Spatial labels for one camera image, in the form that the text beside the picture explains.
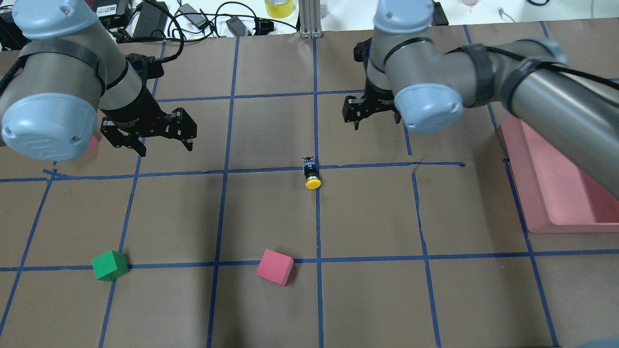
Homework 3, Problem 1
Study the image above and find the green foam cube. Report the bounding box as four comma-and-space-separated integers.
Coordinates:
91, 250, 130, 282

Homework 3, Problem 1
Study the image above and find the small black power brick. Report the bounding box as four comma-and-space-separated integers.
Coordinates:
225, 16, 252, 37

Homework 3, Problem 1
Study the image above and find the pink plastic bin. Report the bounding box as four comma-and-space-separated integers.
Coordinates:
501, 115, 619, 233

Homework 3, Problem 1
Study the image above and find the small pink foam block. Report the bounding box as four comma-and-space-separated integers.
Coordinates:
87, 136, 100, 151

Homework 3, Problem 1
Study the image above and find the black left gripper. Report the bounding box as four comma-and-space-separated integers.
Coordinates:
100, 87, 197, 157

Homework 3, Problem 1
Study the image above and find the black power adapter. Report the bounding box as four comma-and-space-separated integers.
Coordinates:
132, 0, 169, 38

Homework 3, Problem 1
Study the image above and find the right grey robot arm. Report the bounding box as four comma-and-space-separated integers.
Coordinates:
342, 0, 619, 198

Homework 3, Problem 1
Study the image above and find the black cable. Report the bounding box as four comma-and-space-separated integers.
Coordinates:
145, 0, 298, 66

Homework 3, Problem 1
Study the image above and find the yellow tape roll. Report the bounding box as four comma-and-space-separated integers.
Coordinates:
265, 0, 295, 18

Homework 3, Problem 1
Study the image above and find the pink foam cube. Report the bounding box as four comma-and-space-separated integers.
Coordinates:
256, 249, 294, 286

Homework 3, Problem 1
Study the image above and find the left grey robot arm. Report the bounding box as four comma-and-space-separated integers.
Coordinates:
1, 0, 197, 161

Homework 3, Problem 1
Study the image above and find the aluminium profile post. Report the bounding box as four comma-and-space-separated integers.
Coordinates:
298, 0, 323, 38

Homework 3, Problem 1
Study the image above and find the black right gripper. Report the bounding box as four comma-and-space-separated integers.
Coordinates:
342, 78, 401, 130

